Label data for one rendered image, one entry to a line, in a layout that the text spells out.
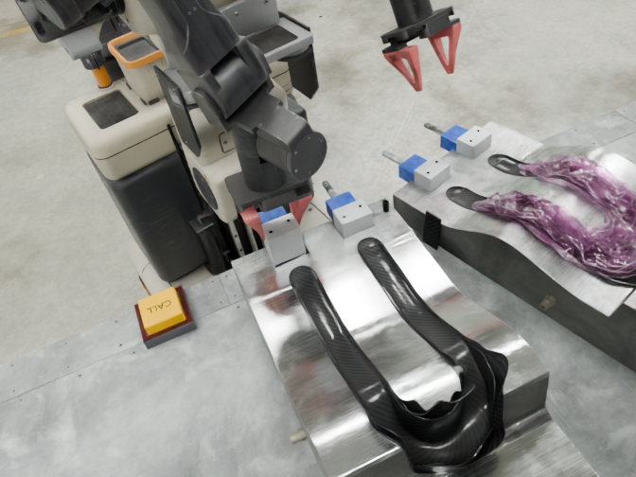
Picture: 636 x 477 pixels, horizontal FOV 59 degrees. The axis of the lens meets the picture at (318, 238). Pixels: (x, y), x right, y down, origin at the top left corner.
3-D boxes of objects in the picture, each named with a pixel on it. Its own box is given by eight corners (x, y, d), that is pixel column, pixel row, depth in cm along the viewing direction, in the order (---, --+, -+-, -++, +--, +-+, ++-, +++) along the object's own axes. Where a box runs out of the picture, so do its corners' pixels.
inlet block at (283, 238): (247, 212, 90) (238, 186, 86) (275, 201, 91) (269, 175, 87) (274, 266, 81) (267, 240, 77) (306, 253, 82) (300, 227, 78)
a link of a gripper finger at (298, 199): (320, 233, 79) (310, 183, 72) (273, 252, 78) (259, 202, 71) (302, 205, 84) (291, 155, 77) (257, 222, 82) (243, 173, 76)
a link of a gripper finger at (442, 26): (475, 66, 89) (458, 7, 85) (442, 84, 86) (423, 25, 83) (447, 69, 95) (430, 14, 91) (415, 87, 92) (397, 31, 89)
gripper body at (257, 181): (313, 188, 73) (305, 143, 68) (240, 217, 71) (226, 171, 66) (295, 163, 78) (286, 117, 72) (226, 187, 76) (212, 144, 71)
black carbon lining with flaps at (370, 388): (284, 282, 81) (272, 238, 74) (382, 240, 84) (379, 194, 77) (403, 509, 58) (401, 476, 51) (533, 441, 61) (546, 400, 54)
